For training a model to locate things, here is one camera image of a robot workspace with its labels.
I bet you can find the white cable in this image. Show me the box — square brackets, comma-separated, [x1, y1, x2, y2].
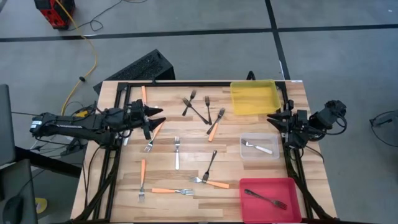
[29, 136, 63, 152]

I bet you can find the dark grey side desk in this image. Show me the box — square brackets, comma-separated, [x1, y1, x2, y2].
[0, 158, 39, 224]

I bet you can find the red plastic bin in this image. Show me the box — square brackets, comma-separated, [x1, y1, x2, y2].
[238, 177, 303, 224]

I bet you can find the black base beam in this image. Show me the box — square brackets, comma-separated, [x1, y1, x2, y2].
[14, 145, 83, 179]

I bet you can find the black looped floor cable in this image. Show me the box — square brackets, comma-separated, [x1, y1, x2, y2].
[368, 110, 398, 160]

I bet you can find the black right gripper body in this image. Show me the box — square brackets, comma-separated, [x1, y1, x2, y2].
[280, 99, 312, 150]

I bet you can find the yellow extension cable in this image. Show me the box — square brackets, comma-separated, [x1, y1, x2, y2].
[55, 0, 99, 114]

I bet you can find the dark grey monitor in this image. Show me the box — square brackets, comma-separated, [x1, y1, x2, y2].
[0, 83, 16, 167]

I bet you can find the white handled fork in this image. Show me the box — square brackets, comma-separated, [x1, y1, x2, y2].
[241, 139, 274, 156]
[174, 136, 181, 171]

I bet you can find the clear plastic bin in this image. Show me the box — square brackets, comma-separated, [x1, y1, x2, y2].
[239, 133, 280, 161]

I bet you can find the thin black floor cable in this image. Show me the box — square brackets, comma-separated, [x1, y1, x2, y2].
[67, 0, 149, 32]

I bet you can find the black aluminium table frame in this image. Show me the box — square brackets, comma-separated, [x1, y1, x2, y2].
[70, 79, 338, 224]

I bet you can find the red black equipment case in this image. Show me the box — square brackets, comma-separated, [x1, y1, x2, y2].
[33, 0, 76, 31]

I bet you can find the yellow round object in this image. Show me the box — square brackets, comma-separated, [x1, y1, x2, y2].
[35, 197, 49, 215]

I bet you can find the black computer mouse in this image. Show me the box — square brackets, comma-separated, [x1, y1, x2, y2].
[2, 195, 25, 224]

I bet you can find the yellow plastic bin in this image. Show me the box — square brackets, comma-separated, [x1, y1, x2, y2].
[229, 79, 282, 116]

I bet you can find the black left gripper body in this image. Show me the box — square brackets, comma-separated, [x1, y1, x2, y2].
[123, 99, 154, 141]

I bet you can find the black perforated metal box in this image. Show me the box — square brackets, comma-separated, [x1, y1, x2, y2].
[93, 49, 177, 95]

